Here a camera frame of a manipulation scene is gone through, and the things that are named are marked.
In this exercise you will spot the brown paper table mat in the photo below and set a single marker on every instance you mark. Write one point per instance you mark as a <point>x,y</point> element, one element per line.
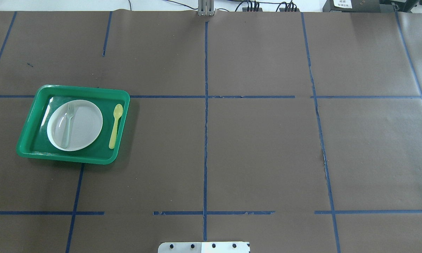
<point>294,132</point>

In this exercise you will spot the yellow plastic spoon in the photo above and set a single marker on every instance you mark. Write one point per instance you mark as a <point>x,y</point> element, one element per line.
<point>117,114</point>

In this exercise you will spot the black connector block left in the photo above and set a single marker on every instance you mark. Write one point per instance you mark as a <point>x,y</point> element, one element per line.
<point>252,6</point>

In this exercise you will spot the black connector block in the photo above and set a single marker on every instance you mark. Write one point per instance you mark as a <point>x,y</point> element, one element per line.
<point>287,7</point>
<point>252,6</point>

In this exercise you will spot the black connector block right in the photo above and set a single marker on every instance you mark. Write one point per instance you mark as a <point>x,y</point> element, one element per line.
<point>287,7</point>

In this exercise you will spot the white round plate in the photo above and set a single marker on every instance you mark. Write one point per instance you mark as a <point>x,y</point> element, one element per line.
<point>86,125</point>

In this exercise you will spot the green plastic tray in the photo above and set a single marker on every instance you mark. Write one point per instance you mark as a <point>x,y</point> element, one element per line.
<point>33,141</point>

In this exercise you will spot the black device with label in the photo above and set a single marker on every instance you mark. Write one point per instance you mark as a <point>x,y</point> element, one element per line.
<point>357,6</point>

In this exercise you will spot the grey aluminium post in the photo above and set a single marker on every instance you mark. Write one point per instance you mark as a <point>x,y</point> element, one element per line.
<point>206,8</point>

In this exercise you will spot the white metal base plate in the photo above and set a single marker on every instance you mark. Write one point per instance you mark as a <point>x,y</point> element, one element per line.
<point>205,247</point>

